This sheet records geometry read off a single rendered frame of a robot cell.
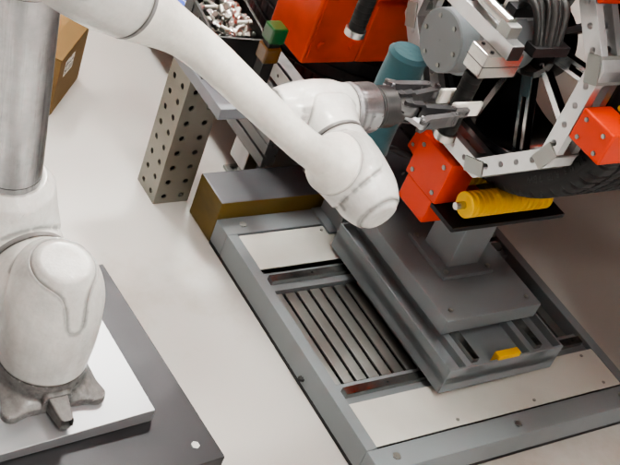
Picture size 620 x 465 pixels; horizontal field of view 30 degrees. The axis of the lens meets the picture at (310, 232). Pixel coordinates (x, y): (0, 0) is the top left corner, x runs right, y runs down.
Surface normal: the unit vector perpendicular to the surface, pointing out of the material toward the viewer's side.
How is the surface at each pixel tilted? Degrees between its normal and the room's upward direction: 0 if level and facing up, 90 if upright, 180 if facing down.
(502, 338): 0
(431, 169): 90
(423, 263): 0
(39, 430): 2
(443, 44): 90
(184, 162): 90
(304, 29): 90
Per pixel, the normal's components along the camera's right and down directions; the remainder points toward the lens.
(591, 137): -0.82, 0.11
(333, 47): 0.47, 0.67
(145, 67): 0.32, -0.74
